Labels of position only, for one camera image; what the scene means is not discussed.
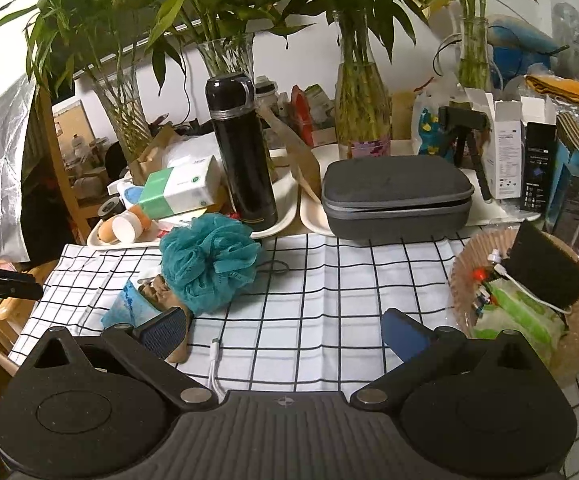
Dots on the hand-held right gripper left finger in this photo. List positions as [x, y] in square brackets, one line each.
[164, 332]

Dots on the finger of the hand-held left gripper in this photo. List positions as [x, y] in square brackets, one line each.
[9, 282]

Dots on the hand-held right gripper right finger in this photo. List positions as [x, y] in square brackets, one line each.
[404, 335]

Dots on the blue tissue packet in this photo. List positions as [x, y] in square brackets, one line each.
[129, 307]

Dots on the teal mesh bath pouf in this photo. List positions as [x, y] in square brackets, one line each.
[209, 260]

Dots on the black checked white tablecloth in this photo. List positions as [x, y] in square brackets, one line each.
[319, 300]

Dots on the tan egg-shaped pouch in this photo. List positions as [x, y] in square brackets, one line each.
[106, 232]

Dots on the green wipes packet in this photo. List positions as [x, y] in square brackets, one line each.
[519, 302]
[514, 342]

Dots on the white round jar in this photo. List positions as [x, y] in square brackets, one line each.
[129, 227]

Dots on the flat white barcode box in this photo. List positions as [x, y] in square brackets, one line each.
[179, 221]

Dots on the black tape roll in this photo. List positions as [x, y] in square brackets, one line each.
[111, 208]

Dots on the white blue spray bottle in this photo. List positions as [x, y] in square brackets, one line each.
[127, 195]

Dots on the grey zip case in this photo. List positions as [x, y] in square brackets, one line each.
[394, 190]

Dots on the green white tissue box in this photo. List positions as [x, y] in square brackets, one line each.
[184, 187]

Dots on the black sponge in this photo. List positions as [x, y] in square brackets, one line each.
[544, 265]

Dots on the black round object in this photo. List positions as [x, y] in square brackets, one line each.
[115, 160]

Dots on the long white tray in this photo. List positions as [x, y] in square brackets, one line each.
[279, 210]

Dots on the cork board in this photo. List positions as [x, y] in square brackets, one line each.
[71, 125]

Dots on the kraft paper bag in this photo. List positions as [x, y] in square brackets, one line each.
[149, 160]
[304, 165]

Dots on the black thermos bottle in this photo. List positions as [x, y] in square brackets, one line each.
[244, 160]

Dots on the glass vase with lucky bamboo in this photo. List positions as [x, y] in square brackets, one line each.
[224, 55]
[119, 120]
[473, 60]
[362, 110]

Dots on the open white carton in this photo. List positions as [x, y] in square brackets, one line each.
[504, 160]

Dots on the patterned white plastic bag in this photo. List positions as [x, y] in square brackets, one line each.
[432, 125]

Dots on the black product carton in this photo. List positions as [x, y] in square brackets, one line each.
[539, 170]

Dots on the blue product carton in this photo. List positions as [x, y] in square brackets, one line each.
[569, 190]

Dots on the black mini tripod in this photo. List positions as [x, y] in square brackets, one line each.
[469, 125]

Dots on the green white packet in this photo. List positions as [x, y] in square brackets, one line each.
[319, 107]

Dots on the red orange packet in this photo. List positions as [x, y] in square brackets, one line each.
[300, 115]

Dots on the clear black-capped sport bottle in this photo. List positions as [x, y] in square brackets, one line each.
[264, 92]

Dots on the yellow cloth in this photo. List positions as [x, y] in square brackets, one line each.
[564, 92]

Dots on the blue plush toy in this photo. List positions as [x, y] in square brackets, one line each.
[519, 40]

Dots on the wooden frame post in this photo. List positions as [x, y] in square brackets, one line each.
[59, 170]

